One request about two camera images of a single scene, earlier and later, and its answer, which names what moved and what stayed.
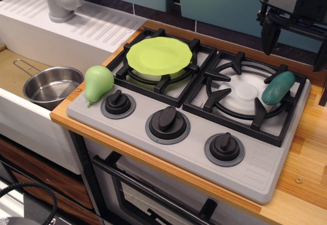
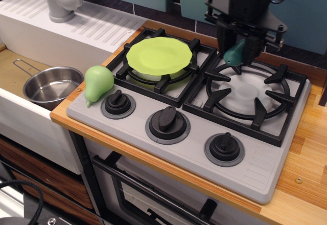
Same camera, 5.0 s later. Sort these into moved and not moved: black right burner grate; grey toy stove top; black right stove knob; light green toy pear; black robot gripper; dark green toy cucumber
Moved: dark green toy cucumber; black robot gripper
Not moved: black right burner grate; grey toy stove top; light green toy pear; black right stove knob
